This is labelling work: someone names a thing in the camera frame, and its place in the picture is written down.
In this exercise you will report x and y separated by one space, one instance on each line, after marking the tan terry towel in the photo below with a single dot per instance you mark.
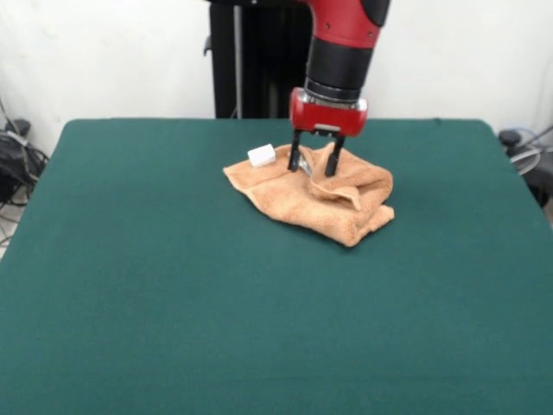
294 207

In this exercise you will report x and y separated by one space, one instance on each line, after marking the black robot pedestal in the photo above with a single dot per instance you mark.
259 65

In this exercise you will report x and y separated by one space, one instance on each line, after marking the dark green tablecloth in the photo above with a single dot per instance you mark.
173 302

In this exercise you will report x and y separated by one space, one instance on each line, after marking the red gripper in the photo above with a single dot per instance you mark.
328 119

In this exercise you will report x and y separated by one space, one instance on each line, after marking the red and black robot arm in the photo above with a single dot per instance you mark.
339 60

